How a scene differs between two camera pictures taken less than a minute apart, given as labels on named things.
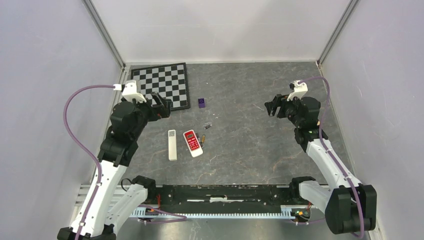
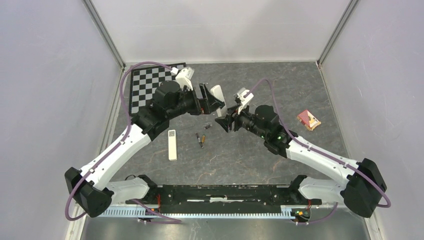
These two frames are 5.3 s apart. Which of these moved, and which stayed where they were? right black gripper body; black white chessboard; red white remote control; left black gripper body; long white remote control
Moved: right black gripper body; red white remote control; left black gripper body
Stayed: black white chessboard; long white remote control
